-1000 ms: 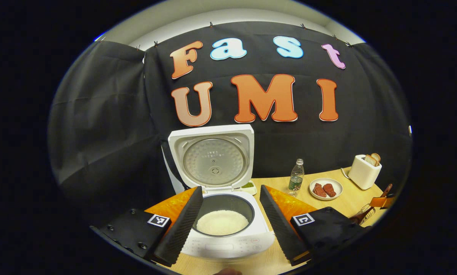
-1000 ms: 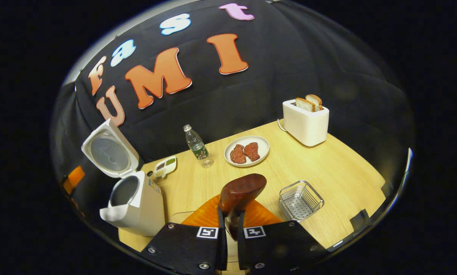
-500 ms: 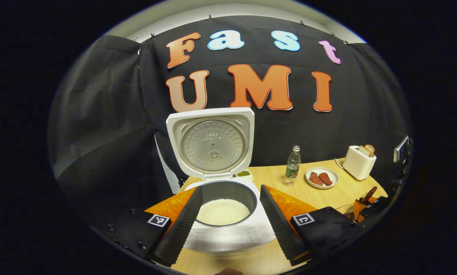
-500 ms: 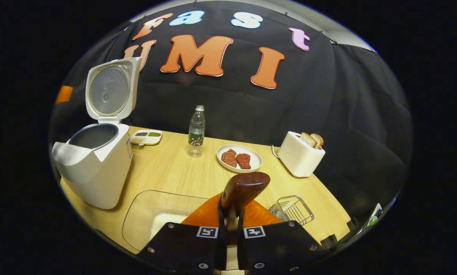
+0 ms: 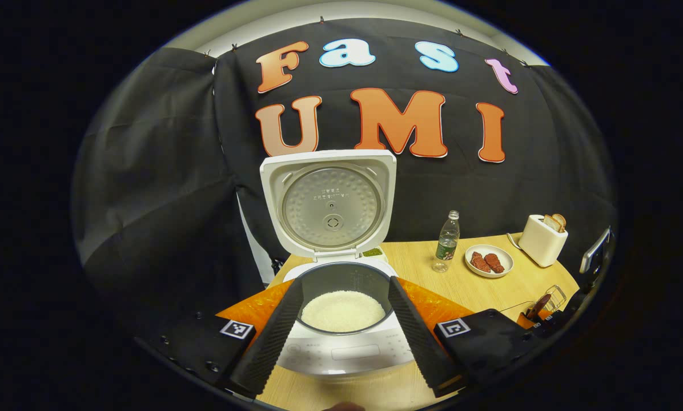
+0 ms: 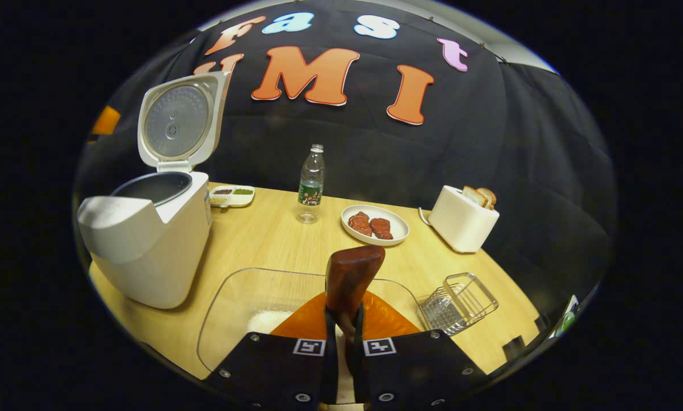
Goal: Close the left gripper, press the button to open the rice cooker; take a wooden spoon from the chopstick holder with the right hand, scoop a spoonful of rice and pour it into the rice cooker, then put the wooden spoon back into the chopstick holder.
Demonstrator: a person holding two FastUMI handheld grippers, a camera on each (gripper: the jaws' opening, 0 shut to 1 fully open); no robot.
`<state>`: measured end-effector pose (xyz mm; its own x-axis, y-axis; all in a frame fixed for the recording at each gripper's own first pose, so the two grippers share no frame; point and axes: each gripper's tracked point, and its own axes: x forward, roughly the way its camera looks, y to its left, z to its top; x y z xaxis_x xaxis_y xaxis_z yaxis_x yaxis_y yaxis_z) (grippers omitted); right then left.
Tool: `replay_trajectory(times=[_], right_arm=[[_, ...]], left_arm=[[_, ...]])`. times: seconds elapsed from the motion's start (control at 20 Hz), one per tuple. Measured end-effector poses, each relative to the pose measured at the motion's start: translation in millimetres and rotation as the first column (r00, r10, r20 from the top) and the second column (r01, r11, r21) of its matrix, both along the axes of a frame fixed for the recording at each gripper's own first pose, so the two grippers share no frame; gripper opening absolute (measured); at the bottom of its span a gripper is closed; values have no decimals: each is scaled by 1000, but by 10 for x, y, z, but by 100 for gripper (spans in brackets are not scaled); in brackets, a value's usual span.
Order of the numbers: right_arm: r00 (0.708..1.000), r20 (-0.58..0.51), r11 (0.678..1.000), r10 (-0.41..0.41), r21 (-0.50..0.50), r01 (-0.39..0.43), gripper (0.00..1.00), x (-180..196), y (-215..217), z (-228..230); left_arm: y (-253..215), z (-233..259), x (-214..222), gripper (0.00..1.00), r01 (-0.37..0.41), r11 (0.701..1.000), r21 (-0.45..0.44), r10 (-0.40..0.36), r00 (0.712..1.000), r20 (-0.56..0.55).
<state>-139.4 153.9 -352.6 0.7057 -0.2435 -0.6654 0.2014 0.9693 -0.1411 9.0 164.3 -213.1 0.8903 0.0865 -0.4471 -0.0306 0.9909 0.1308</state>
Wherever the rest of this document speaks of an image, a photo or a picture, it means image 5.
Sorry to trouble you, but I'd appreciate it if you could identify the black backdrop cloth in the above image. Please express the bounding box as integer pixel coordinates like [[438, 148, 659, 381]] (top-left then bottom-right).
[[72, 17, 617, 320]]

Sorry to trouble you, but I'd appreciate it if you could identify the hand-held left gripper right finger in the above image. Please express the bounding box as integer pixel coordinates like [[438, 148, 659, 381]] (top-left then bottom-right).
[[387, 276, 539, 398]]

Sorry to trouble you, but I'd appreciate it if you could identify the white rice cooker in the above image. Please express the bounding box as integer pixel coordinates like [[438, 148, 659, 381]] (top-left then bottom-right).
[[260, 150, 416, 377]]

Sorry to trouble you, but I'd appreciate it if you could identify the metal wire chopstick holder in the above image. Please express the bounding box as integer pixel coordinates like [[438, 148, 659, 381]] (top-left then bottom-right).
[[499, 284, 568, 320]]

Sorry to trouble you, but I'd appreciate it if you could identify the white round plate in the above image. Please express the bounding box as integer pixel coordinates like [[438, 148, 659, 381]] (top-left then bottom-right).
[[465, 244, 514, 279]]

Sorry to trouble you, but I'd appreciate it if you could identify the white rice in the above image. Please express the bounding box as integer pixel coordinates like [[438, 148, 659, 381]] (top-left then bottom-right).
[[300, 290, 387, 333]]

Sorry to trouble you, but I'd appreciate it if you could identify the white toaster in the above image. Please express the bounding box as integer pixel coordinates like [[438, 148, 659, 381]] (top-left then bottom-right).
[[517, 215, 569, 268]]

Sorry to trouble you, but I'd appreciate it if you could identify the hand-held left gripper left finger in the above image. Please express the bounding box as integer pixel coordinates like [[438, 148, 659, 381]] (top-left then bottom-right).
[[138, 278, 306, 399]]

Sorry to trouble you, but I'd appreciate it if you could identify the clear plastic water bottle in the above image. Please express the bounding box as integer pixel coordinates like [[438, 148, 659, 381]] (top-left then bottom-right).
[[432, 210, 461, 273]]

